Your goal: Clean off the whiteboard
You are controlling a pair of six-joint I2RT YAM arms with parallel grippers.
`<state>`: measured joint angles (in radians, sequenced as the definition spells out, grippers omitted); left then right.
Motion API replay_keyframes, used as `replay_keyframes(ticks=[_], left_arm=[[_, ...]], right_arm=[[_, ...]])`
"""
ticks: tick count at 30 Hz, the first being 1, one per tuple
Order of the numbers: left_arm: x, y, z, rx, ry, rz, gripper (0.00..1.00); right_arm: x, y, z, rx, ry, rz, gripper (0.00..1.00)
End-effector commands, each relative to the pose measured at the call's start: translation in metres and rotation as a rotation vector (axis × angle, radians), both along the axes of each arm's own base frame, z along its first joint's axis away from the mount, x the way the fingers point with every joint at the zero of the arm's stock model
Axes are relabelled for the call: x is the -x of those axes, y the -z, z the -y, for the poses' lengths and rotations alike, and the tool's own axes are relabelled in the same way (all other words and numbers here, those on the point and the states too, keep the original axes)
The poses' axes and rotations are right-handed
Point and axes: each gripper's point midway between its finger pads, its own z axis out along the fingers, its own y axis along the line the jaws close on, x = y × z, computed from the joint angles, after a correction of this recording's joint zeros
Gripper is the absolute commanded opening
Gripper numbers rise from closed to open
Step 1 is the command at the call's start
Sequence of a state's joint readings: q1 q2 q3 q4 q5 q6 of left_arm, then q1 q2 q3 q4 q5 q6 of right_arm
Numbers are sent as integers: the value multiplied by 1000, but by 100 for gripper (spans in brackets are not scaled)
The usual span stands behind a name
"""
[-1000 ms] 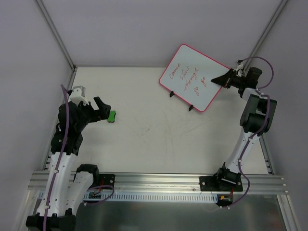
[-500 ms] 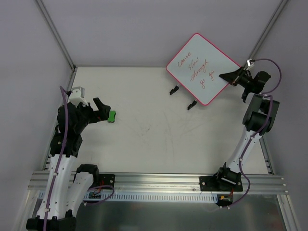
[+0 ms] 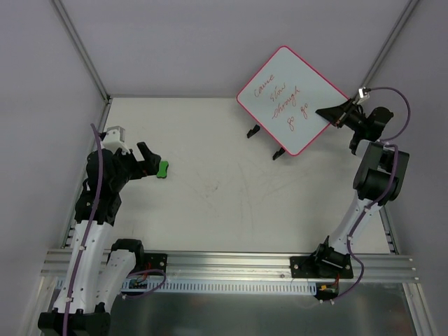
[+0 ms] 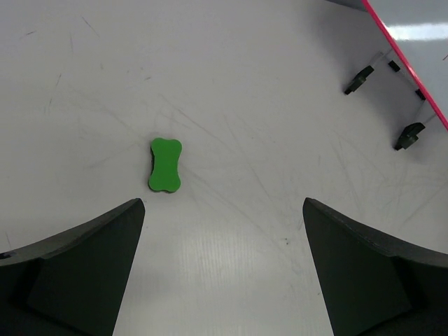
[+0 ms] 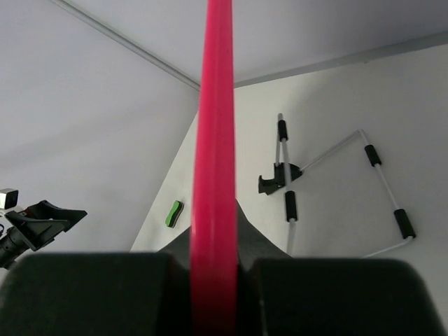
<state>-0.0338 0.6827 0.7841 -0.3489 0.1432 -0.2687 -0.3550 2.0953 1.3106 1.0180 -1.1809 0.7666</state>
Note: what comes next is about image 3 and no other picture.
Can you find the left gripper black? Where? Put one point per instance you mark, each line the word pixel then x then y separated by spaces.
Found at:
pixel 138 162

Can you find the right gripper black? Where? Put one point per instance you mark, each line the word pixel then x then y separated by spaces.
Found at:
pixel 344 114

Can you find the green bone-shaped eraser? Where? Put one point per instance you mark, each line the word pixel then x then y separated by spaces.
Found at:
pixel 162 169

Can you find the pink framed whiteboard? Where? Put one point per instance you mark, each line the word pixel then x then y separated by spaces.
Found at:
pixel 283 97

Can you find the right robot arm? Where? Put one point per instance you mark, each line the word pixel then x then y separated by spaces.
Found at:
pixel 378 181

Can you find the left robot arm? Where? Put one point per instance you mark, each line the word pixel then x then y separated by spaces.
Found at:
pixel 84 304

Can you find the black whiteboard stand foot right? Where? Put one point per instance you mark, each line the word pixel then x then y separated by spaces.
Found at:
pixel 278 153

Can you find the black whiteboard stand foot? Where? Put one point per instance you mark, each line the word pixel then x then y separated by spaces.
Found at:
pixel 278 153
pixel 253 131

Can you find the black whiteboard stand foot left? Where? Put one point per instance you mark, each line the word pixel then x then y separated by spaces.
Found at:
pixel 253 131

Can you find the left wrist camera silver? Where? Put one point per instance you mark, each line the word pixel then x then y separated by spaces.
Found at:
pixel 114 140

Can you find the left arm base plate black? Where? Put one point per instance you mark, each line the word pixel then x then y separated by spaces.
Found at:
pixel 155 261

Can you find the white slotted cable duct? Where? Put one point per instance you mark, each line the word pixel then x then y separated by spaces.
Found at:
pixel 282 287

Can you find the aluminium front rail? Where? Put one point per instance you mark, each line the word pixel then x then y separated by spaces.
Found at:
pixel 381 268

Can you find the right frame post aluminium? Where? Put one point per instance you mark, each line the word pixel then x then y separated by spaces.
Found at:
pixel 390 40

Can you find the frame post aluminium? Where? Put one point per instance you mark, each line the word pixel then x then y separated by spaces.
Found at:
pixel 76 41
pixel 390 40

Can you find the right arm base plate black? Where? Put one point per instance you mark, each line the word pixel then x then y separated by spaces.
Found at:
pixel 307 267

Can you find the left frame post aluminium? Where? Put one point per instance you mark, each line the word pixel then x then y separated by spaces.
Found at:
pixel 76 41

